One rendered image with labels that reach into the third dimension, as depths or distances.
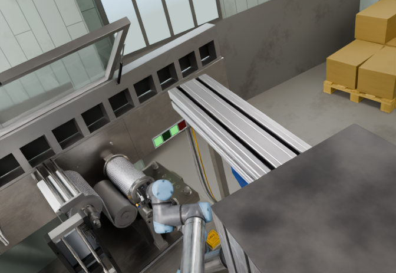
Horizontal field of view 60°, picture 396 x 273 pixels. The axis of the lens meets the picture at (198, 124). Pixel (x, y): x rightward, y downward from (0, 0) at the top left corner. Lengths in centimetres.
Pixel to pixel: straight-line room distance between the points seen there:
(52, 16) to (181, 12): 124
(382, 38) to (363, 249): 408
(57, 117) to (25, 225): 55
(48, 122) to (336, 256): 145
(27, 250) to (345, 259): 175
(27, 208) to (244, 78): 299
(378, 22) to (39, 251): 386
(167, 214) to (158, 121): 79
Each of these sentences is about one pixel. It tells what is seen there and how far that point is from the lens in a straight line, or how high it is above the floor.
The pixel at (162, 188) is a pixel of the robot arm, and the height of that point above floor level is 148.
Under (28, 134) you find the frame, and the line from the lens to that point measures 167.
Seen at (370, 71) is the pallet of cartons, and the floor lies 41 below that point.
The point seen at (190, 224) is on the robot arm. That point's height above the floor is 141.
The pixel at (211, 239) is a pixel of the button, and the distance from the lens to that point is 178.
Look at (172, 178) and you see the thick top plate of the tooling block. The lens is 196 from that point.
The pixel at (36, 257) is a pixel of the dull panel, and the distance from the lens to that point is 204.
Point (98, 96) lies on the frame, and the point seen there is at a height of 161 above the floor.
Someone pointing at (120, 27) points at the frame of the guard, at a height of 199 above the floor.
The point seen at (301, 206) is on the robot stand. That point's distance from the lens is 43.
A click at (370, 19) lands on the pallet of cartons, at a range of 441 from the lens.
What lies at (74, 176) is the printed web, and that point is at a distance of 166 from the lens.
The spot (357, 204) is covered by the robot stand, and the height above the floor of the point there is 203.
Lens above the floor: 236
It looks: 35 degrees down
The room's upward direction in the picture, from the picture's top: 15 degrees counter-clockwise
